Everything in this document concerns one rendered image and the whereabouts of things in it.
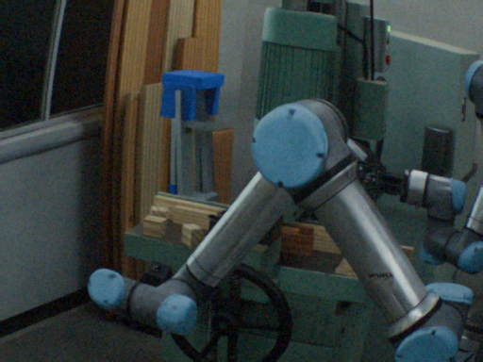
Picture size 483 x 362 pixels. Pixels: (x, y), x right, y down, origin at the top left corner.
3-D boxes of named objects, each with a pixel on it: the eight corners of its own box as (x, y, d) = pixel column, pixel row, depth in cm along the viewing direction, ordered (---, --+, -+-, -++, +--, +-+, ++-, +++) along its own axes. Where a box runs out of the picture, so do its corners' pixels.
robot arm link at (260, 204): (323, 79, 151) (167, 274, 170) (306, 84, 141) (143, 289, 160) (373, 123, 150) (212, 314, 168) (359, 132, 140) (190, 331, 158)
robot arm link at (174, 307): (208, 287, 155) (153, 271, 158) (183, 305, 144) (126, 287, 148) (204, 324, 157) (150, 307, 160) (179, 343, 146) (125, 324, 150)
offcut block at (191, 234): (181, 241, 207) (182, 223, 206) (192, 240, 209) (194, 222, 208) (190, 247, 203) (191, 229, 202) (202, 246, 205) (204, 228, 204)
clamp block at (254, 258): (195, 276, 193) (198, 238, 191) (217, 260, 206) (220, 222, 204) (260, 290, 189) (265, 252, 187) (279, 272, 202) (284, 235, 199)
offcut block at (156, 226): (142, 234, 209) (143, 218, 208) (148, 230, 212) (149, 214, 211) (160, 238, 208) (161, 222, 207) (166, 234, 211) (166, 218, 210)
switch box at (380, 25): (362, 69, 225) (364, 15, 221) (368, 67, 234) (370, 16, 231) (383, 74, 223) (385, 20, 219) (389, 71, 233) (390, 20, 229)
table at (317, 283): (106, 265, 201) (106, 241, 199) (156, 234, 229) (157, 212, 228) (357, 318, 183) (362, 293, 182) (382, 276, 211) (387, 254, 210)
